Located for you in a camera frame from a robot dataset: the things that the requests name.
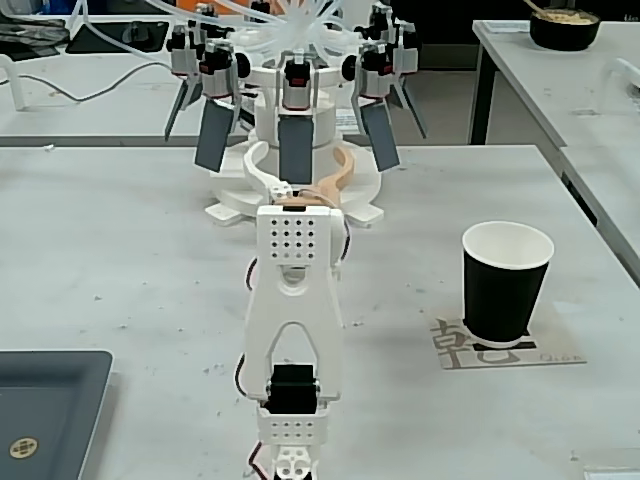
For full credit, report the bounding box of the white curved handle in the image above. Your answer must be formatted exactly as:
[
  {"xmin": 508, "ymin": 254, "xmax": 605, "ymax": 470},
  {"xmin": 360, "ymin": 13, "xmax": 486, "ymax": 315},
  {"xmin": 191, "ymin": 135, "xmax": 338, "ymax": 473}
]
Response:
[{"xmin": 613, "ymin": 56, "xmax": 640, "ymax": 110}]

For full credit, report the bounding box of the black bowl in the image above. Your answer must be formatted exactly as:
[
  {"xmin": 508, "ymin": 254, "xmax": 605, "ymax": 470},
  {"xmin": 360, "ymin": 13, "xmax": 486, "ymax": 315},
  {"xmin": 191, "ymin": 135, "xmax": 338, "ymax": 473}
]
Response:
[{"xmin": 528, "ymin": 6, "xmax": 602, "ymax": 52}]

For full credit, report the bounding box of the white flat box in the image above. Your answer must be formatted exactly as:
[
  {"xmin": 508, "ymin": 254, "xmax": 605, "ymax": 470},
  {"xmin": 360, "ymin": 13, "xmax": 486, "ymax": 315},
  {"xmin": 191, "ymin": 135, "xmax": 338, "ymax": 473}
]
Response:
[{"xmin": 583, "ymin": 469, "xmax": 640, "ymax": 480}]

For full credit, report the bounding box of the white round dispenser base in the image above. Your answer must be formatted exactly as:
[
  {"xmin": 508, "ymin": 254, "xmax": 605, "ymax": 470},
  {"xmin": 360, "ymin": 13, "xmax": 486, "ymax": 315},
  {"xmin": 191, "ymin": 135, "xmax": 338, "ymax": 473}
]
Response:
[{"xmin": 203, "ymin": 64, "xmax": 387, "ymax": 227}]

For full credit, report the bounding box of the black paper cup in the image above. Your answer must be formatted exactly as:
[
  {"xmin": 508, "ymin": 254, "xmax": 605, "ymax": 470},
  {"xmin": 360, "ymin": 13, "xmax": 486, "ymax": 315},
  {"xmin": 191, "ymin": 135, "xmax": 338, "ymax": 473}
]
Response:
[{"xmin": 460, "ymin": 220, "xmax": 556, "ymax": 350}]

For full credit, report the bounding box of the grey dispenser paddle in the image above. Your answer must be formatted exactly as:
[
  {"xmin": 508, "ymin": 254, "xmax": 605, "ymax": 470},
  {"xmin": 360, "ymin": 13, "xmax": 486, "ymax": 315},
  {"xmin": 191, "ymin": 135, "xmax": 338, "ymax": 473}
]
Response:
[
  {"xmin": 359, "ymin": 100, "xmax": 402, "ymax": 173},
  {"xmin": 277, "ymin": 113, "xmax": 317, "ymax": 186},
  {"xmin": 193, "ymin": 97, "xmax": 237, "ymax": 174},
  {"xmin": 163, "ymin": 78, "xmax": 194, "ymax": 142},
  {"xmin": 393, "ymin": 74, "xmax": 430, "ymax": 141}
]

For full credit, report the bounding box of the black flat pad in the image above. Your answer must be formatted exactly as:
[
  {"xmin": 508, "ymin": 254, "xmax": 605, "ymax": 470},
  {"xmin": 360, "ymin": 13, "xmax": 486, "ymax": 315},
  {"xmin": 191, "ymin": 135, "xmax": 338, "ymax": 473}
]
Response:
[{"xmin": 64, "ymin": 19, "xmax": 172, "ymax": 55}]

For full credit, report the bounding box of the red black elbow cable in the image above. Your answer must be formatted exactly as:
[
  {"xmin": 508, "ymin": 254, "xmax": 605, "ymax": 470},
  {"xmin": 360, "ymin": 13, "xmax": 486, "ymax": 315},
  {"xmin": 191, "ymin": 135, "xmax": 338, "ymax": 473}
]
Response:
[{"xmin": 337, "ymin": 213, "xmax": 353, "ymax": 267}]

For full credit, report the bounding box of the grey red motor unit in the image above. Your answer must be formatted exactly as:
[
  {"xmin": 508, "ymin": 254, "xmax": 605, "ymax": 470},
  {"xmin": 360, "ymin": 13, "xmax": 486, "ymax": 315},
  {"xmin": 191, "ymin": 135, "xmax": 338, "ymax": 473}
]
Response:
[
  {"xmin": 368, "ymin": 1, "xmax": 419, "ymax": 77},
  {"xmin": 276, "ymin": 51, "xmax": 320, "ymax": 115},
  {"xmin": 341, "ymin": 41, "xmax": 397, "ymax": 104},
  {"xmin": 166, "ymin": 21, "xmax": 207, "ymax": 79},
  {"xmin": 198, "ymin": 39, "xmax": 252, "ymax": 102}
]

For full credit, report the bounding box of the grey plastic tray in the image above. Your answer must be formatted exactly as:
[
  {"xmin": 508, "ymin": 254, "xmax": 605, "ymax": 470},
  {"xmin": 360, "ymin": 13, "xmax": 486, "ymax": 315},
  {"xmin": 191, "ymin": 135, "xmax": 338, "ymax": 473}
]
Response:
[{"xmin": 0, "ymin": 349, "xmax": 116, "ymax": 480}]

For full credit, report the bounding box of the clear tubing bundle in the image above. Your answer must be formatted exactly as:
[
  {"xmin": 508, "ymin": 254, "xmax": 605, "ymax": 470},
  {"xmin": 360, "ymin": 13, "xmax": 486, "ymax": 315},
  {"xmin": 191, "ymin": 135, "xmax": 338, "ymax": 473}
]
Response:
[{"xmin": 69, "ymin": 0, "xmax": 362, "ymax": 57}]

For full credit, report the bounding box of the red black base cable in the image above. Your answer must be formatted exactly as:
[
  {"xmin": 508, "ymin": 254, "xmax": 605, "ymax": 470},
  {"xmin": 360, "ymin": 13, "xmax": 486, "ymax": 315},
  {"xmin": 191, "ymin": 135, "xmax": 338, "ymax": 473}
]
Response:
[{"xmin": 247, "ymin": 439, "xmax": 272, "ymax": 480}]

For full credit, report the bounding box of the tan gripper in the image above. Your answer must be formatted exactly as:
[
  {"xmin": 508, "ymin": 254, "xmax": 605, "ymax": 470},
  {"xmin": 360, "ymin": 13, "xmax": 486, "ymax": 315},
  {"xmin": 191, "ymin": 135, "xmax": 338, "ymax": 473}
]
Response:
[{"xmin": 242, "ymin": 140, "xmax": 358, "ymax": 208}]

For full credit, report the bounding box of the printed paper mat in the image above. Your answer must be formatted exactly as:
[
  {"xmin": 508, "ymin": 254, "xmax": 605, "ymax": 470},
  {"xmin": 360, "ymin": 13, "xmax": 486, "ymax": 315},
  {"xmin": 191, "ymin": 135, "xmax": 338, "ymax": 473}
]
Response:
[{"xmin": 430, "ymin": 314, "xmax": 588, "ymax": 373}]

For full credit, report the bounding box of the white bracket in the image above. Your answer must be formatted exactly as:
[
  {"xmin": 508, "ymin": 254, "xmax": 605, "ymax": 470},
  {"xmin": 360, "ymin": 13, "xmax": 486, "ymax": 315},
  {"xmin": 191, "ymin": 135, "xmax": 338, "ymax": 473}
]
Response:
[{"xmin": 0, "ymin": 51, "xmax": 30, "ymax": 112}]

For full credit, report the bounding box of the grey side table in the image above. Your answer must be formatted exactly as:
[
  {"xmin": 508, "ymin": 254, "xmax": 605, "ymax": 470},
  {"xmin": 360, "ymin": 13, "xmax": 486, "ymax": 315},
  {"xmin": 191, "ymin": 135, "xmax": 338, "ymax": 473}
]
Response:
[{"xmin": 469, "ymin": 18, "xmax": 640, "ymax": 292}]

